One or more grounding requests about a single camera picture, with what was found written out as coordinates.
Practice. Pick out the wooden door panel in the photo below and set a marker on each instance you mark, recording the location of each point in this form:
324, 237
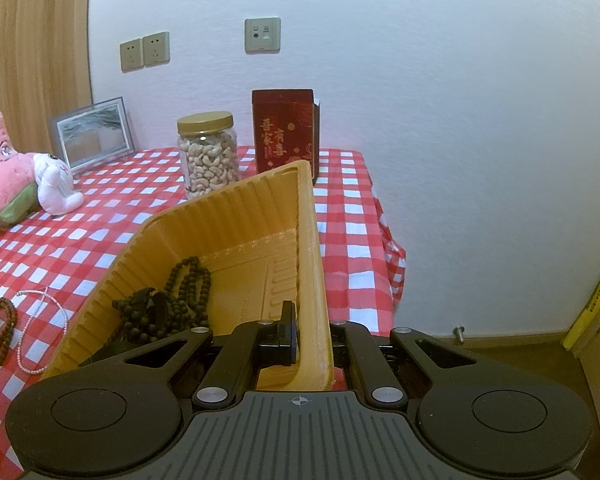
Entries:
30, 40

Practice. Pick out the red gift box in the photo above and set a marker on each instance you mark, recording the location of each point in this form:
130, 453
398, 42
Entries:
282, 132

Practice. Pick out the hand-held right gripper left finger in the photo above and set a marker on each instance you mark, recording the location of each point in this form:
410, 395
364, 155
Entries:
287, 332

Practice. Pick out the beige wall power socket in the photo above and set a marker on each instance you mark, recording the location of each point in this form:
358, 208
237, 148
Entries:
131, 54
156, 49

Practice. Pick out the yellow board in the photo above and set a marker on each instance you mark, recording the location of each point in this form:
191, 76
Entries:
597, 305

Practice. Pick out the white plush toy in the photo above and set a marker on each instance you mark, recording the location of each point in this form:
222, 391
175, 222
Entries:
55, 182

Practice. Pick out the red white checked tablecloth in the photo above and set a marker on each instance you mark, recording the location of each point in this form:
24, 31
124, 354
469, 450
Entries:
350, 240

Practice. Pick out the pink starfish plush toy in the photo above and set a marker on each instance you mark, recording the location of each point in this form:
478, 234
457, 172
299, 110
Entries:
5, 175

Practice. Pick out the cashew jar with gold lid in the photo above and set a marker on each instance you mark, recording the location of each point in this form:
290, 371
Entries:
207, 160

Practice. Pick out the beige wall data socket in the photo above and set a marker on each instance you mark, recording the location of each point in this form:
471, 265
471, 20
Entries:
262, 35

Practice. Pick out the silver picture frame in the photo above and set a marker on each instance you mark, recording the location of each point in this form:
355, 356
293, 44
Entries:
91, 135

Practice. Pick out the yellow plastic tray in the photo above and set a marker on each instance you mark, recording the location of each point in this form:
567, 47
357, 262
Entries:
250, 220

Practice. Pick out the metal door stopper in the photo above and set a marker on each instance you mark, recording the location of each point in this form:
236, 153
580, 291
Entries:
459, 334

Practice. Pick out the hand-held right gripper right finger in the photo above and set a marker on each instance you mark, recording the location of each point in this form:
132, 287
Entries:
350, 336

